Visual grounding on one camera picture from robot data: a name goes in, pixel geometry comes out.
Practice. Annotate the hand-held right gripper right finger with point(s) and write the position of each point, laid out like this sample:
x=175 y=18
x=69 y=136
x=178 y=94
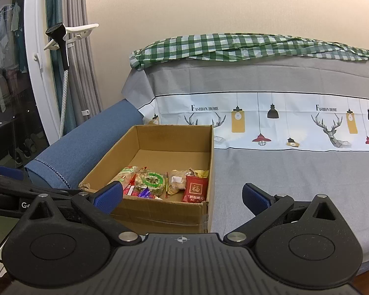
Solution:
x=256 y=199

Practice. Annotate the red snack packet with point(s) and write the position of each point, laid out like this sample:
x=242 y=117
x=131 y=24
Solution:
x=129 y=189

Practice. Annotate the white curtain clip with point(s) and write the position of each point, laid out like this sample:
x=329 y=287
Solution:
x=85 y=112

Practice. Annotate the white steamer hanger rack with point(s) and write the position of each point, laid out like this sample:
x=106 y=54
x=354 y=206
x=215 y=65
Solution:
x=80 y=30

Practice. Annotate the grey printed bedsheet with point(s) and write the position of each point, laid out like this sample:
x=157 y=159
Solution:
x=295 y=172

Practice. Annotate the blue sofa armrest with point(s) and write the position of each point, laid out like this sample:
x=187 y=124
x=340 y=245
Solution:
x=86 y=135

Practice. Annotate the black garment steamer head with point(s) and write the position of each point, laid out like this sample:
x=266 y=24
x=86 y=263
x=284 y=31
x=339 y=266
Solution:
x=60 y=43

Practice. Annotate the clear green pea packet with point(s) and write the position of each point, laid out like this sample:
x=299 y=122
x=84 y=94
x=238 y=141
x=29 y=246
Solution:
x=150 y=181

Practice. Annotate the purple candy packet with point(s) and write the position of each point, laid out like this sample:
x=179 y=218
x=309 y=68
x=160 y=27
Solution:
x=146 y=193

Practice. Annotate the green checkered cloth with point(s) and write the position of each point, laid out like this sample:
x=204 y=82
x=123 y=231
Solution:
x=233 y=46

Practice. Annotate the grey curtain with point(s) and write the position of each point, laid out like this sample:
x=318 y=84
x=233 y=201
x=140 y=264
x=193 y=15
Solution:
x=86 y=67

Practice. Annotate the teal curtain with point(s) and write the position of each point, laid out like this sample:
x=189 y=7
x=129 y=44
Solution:
x=53 y=3

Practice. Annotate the clear biscuit packet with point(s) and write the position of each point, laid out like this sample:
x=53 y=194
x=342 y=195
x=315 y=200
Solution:
x=176 y=182

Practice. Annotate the brown cardboard box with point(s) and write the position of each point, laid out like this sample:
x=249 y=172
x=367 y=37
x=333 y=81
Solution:
x=172 y=141

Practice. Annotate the pair of dark shoes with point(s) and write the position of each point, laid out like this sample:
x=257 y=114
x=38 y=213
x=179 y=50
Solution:
x=26 y=150

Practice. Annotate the green label cracker packet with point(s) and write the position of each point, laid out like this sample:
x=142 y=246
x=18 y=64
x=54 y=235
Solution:
x=126 y=175

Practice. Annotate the yellow snack packet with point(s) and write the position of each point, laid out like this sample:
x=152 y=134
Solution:
x=201 y=173

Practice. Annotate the white framed glass door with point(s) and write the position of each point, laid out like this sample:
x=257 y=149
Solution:
x=37 y=83

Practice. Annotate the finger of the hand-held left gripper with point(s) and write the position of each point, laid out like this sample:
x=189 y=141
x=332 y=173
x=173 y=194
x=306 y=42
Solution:
x=12 y=172

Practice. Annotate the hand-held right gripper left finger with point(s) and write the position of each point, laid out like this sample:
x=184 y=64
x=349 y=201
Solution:
x=108 y=197

